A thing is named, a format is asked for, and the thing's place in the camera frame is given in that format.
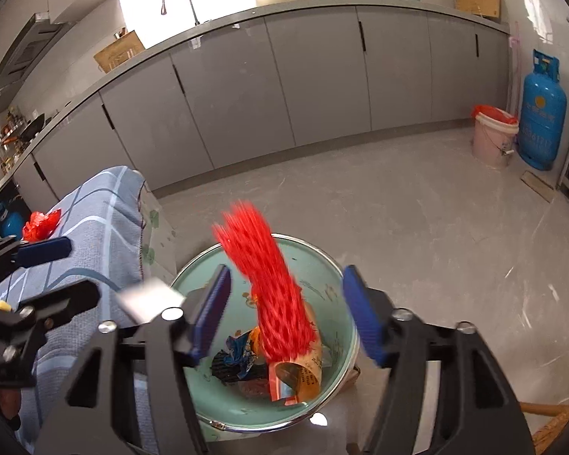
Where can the green enamel basin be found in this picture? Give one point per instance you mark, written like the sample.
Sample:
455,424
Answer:
322,289

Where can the black range hood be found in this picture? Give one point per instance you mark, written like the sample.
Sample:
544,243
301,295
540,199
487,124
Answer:
23,52

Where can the wooden plank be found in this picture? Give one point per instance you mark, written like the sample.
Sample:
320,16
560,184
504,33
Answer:
538,186

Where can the wooden stool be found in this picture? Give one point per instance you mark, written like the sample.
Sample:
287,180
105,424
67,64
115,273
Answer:
550,417

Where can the grey kitchen base cabinets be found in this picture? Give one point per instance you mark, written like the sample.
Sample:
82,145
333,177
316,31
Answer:
313,71

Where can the large blue gas cylinder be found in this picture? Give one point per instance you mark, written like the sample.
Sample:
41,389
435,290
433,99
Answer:
543,113

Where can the red mesh net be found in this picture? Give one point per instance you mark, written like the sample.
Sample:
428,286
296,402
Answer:
275,294

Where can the black wok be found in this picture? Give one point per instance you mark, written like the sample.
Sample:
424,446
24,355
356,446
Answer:
31,128

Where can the blue checked tablecloth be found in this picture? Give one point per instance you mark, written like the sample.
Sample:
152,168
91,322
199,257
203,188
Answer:
90,227

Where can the wooden cutting board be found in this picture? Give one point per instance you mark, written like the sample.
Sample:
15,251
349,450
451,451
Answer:
118,54

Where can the white printed tablecloth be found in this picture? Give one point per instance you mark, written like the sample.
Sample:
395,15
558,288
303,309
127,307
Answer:
159,241

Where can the light wooden board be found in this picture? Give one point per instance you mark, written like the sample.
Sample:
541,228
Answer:
476,2

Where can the metal spice rack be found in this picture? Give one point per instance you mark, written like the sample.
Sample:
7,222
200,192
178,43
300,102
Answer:
8,144

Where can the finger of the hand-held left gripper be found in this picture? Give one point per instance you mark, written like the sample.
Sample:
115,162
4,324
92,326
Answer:
42,250
66,301

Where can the yellow scrap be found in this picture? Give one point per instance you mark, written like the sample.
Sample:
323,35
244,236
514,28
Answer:
2,305

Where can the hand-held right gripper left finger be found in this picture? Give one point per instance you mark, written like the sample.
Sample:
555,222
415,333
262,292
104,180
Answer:
213,313

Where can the orange-red crinkled wrapper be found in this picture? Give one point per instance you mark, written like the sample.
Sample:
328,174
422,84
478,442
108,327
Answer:
40,225

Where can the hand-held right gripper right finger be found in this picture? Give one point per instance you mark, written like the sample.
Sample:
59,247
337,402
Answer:
362,317

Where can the small blue gas cylinder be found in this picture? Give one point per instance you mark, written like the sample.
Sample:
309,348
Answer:
10,220

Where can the white bin with red bag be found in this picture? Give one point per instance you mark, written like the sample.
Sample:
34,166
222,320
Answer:
493,144

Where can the blue and orange snack wrapper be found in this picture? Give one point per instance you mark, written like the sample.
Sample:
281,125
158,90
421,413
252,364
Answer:
239,346

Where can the steel gooseneck faucet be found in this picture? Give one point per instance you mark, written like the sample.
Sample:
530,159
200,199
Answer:
189,4

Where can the white sponge block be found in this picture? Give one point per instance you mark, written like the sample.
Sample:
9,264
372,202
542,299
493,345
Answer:
147,301

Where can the dark grey knitted cloth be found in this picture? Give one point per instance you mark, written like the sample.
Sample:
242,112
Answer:
223,366

